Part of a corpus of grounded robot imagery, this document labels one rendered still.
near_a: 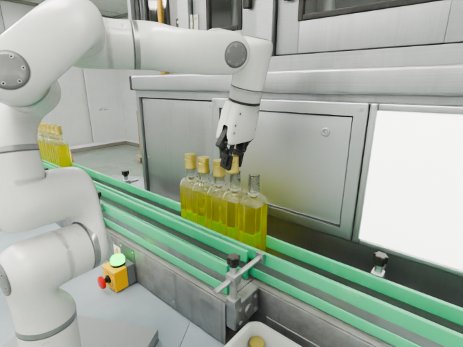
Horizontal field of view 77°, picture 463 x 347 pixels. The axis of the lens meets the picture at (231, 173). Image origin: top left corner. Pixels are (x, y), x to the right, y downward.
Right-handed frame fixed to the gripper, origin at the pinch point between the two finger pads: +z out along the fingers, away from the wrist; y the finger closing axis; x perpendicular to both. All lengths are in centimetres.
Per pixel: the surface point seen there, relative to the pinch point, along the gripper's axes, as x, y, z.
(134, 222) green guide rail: -21.9, 12.7, 28.0
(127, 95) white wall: -546, -305, 145
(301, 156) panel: 11.5, -14.4, -2.9
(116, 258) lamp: -21.1, 18.8, 38.7
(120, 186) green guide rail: -57, -4, 39
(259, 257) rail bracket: 16.8, 3.9, 17.9
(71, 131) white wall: -552, -185, 217
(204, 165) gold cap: -9.1, -0.1, 5.8
